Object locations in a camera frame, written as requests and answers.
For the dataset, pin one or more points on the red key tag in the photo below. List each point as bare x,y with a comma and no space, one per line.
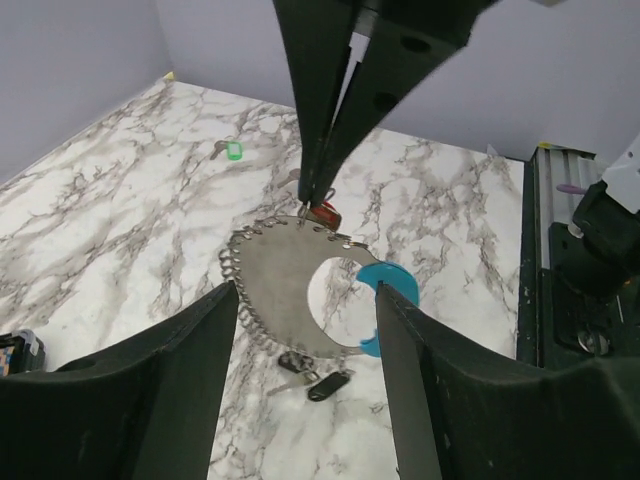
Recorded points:
325,215

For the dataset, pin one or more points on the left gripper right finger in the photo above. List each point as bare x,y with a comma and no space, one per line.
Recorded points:
462,411

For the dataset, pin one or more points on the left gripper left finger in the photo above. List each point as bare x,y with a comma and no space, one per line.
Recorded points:
144,408

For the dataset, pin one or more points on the black poker chip case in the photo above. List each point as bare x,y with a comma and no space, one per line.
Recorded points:
21,351

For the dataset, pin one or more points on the black key fob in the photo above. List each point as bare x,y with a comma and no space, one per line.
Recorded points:
299,364
329,385

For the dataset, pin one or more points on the black mounting rail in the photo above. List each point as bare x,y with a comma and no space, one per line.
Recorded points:
560,280

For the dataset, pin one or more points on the green key tag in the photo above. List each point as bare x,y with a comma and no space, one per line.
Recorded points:
232,150

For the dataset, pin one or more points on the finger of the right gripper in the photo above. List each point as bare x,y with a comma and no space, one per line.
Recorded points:
409,40
316,36

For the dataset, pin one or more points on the blue silver carabiner keyring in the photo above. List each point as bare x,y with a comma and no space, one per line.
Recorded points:
272,263

